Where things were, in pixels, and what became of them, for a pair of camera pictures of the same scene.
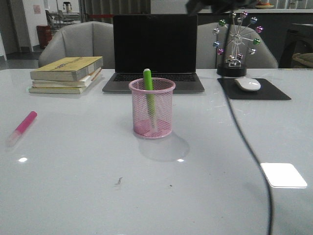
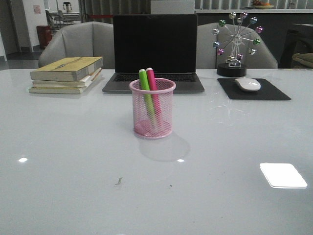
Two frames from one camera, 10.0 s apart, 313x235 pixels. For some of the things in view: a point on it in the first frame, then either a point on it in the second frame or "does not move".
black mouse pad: (267, 90) does not move
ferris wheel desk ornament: (234, 39) does not move
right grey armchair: (221, 42) does not move
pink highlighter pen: (24, 125) -> (154, 91)
